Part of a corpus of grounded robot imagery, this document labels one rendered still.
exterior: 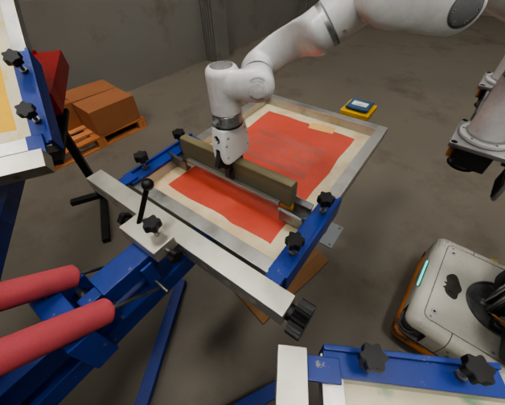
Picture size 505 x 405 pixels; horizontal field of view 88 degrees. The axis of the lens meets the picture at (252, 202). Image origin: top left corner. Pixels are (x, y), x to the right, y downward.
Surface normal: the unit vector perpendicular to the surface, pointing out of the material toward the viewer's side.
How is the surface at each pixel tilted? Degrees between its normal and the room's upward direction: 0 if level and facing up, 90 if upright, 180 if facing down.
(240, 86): 82
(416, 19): 102
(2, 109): 32
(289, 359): 0
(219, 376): 0
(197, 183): 0
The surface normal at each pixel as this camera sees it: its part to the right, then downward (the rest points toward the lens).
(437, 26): -0.04, 0.91
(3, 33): 0.19, -0.23
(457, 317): -0.03, -0.69
